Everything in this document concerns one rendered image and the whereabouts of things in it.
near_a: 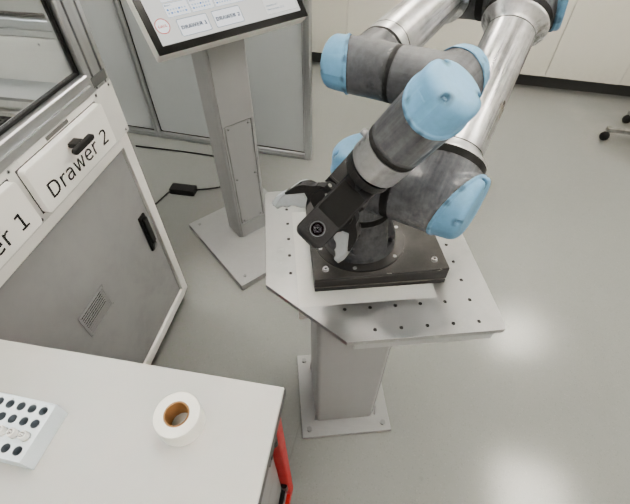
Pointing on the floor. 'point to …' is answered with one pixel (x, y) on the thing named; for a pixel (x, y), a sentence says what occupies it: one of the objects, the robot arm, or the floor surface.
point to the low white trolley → (135, 433)
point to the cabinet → (92, 272)
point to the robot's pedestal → (342, 358)
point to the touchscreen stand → (232, 164)
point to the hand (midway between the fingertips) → (302, 236)
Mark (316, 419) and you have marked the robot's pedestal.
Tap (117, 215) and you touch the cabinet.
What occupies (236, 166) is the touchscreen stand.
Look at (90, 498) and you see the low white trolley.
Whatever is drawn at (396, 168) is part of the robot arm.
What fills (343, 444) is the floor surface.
